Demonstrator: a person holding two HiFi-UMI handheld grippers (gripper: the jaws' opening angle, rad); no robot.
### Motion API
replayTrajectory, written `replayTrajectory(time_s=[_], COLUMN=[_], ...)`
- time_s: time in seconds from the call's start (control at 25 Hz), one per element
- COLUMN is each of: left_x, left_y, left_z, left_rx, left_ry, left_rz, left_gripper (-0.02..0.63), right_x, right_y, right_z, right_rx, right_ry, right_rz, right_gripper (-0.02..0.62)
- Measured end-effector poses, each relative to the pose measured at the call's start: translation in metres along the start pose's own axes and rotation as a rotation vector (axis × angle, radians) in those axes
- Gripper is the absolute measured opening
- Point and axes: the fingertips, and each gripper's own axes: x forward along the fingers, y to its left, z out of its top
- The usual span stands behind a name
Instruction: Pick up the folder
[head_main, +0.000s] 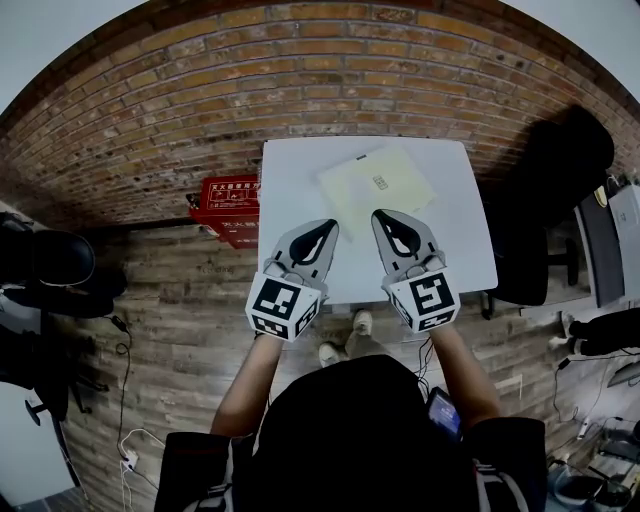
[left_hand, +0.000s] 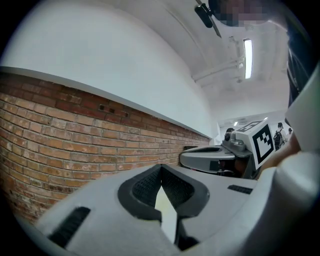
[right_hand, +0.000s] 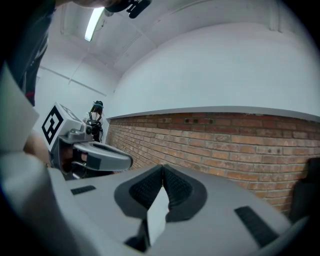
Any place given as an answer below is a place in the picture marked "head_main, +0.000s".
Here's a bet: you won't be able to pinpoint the pale yellow cloth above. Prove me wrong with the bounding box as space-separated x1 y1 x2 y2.
315 147 439 244

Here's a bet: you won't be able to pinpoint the black power adapter cable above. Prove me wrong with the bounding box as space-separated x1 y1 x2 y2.
552 349 640 427
106 314 134 451

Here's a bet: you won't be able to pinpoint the glossy black office chair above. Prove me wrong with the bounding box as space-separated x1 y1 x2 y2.
0 212 129 416

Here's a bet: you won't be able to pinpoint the white square table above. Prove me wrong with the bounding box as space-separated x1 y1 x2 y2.
257 135 500 307

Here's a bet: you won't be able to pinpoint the person's left forearm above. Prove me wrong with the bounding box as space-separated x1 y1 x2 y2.
209 333 284 439

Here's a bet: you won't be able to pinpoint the person's black shirt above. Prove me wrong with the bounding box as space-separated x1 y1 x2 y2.
164 354 549 512

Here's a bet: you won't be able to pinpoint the person's left shoe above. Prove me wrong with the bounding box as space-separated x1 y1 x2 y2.
318 341 342 369

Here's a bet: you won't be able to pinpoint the black phone with lit screen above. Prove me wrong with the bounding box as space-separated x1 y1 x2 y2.
425 386 464 444

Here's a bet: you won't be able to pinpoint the white cable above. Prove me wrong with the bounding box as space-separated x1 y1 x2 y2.
118 427 172 512

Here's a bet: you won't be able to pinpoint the person's right shoe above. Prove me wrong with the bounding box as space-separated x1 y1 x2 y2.
351 309 375 338

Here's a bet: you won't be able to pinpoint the person's beige trousers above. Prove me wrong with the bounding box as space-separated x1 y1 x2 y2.
343 327 397 361

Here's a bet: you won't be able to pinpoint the white box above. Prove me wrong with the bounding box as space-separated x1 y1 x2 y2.
607 184 640 302

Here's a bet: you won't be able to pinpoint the black fabric office chair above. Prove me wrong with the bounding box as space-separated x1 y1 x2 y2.
481 104 617 322

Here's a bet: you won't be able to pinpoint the red fire extinguisher box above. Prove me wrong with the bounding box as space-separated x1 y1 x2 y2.
187 175 264 251

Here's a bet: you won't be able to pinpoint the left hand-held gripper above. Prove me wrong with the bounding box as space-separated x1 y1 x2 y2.
244 218 341 344

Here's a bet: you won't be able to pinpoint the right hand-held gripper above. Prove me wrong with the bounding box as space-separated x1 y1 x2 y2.
370 208 460 335

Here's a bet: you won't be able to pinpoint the person's right forearm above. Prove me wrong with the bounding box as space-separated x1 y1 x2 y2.
428 327 502 432

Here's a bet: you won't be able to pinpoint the grey shoulder strap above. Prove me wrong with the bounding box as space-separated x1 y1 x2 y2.
184 439 237 512
472 459 527 512

